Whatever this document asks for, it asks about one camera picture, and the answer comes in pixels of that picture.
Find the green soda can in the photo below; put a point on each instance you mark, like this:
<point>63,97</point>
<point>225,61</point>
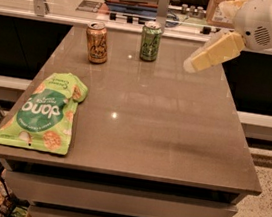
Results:
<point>151,36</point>

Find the cardboard box with label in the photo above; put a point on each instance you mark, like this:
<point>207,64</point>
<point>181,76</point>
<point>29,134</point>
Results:
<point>214,16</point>

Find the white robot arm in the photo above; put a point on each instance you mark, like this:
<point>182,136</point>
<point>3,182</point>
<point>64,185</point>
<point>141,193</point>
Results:
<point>252,29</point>

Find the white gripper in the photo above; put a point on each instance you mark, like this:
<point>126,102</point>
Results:
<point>258,24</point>

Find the green snack bag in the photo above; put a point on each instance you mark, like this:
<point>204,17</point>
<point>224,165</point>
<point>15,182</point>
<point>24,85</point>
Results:
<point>44,122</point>

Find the middle metal glass bracket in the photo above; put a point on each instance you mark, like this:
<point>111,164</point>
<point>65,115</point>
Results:
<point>162,11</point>

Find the upper table drawer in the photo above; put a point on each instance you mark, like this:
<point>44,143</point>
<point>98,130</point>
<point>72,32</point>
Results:
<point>111,199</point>

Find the orange soda can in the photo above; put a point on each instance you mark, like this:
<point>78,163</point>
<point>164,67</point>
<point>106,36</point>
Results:
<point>97,42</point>

